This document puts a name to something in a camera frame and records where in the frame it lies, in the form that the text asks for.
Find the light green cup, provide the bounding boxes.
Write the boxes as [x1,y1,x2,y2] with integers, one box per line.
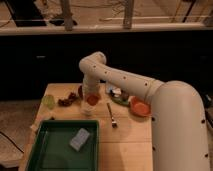
[42,95,55,110]

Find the orange bowl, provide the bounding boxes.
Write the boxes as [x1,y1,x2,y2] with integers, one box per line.
[130,96,151,117]

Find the dark brown food pile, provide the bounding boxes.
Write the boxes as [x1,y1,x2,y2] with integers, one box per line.
[58,92,77,107]

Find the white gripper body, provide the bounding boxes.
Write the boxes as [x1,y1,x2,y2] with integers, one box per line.
[82,75,100,99]

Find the white crumpled napkin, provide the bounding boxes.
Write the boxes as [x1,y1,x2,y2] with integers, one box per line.
[105,82,121,95]

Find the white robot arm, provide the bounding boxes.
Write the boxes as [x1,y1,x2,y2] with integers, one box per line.
[79,52,211,171]

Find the red apple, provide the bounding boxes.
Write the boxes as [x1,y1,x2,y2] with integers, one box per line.
[86,94,100,106]

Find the grey blue sponge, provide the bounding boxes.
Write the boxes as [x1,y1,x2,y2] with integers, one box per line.
[69,128,90,151]

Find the dark red bowl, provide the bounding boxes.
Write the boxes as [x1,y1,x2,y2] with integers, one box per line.
[78,85,83,99]

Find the green plastic tray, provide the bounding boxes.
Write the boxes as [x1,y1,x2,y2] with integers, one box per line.
[25,120,99,171]

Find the white paper cup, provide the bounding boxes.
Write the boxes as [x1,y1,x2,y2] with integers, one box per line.
[80,101,95,116]

